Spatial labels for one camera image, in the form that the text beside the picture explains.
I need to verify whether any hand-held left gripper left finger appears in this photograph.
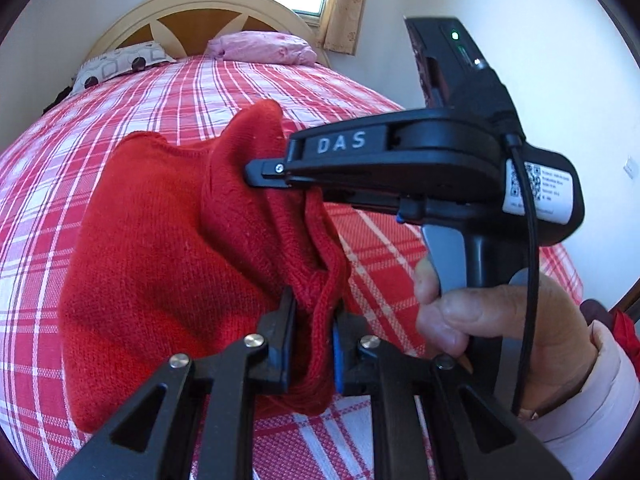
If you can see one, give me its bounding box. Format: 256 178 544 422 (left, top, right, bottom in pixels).
57 286 298 480

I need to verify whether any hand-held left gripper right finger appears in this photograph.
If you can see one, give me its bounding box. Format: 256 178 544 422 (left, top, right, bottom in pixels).
331 310 571 480

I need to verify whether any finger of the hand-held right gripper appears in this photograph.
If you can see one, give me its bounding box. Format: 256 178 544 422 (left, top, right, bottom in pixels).
243 157 321 188
322 190 426 224

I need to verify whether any red knitted sweater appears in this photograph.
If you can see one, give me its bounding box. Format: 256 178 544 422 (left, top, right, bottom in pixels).
59 99 361 433

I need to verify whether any person's right forearm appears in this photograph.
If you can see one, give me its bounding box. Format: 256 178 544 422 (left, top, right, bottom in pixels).
520 320 640 480

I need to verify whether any person's right hand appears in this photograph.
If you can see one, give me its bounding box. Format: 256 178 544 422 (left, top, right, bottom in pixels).
415 257 598 420

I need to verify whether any pink pillow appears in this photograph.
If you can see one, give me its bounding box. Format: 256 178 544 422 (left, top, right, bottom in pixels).
206 31 318 67

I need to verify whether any red white plaid blanket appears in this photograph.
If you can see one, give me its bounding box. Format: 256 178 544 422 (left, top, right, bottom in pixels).
0 55 583 480

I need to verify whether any cream wooden headboard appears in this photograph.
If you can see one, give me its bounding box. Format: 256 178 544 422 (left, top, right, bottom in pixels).
87 0 331 68

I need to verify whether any yellow patterned curtain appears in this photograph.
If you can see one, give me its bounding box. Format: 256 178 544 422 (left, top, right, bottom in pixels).
316 0 373 56

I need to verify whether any white patterned pillow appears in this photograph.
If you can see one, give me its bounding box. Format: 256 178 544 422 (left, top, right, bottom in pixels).
72 41 176 93

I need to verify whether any dark object beside pillow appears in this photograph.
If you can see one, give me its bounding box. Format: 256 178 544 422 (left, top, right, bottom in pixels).
42 87 73 113

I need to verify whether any red cloth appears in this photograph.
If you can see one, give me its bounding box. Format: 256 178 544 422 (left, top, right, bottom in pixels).
582 300 640 361

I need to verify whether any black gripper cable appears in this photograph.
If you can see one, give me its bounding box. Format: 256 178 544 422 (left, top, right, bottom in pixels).
505 132 542 416

